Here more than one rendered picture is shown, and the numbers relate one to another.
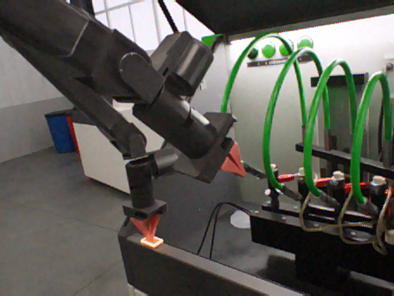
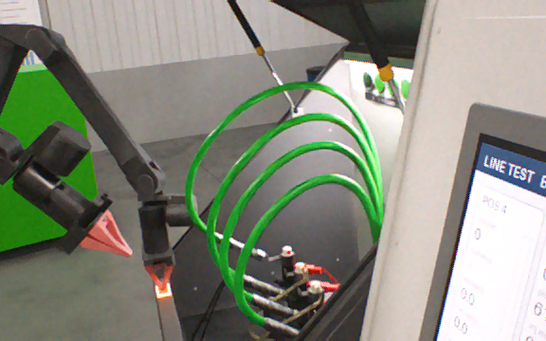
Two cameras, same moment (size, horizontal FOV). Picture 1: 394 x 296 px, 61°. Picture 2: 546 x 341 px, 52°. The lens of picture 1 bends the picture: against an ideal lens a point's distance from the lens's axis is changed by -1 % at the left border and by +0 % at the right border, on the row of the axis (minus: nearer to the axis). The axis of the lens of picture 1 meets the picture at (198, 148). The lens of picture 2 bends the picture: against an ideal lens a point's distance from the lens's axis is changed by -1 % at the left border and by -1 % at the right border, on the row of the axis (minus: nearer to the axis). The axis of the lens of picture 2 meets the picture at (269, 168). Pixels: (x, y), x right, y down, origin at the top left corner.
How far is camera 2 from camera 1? 74 cm
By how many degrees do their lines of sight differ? 32
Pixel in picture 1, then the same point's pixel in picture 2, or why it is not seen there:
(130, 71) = not seen: outside the picture
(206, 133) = (66, 212)
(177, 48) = (44, 139)
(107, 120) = (121, 156)
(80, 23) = not seen: outside the picture
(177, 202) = (235, 256)
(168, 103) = (27, 184)
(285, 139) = not seen: hidden behind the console
